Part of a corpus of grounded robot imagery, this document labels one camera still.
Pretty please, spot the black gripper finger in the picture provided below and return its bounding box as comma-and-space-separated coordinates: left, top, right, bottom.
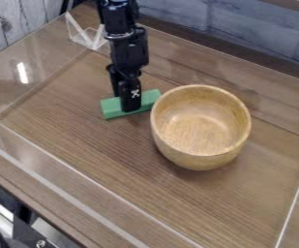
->
107, 64, 120, 97
119, 75, 142, 112

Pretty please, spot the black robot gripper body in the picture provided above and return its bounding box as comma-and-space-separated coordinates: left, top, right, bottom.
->
106, 26, 150, 76

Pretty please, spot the green rectangular block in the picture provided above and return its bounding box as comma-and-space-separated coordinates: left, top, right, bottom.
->
100, 89, 160, 119

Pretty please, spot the round wooden bowl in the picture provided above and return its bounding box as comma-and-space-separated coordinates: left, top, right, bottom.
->
150, 84, 251, 171

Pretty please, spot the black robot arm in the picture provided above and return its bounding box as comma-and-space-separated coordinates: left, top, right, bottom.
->
96, 0, 150, 112

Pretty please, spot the clear acrylic corner bracket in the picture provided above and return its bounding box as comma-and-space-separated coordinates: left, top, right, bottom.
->
64, 13, 107, 50

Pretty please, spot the clear acrylic tray wall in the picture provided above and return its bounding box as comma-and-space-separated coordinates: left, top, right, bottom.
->
0, 114, 204, 248

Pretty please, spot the black metal bracket with bolt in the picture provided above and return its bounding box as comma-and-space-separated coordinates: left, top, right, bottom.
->
12, 216, 59, 248

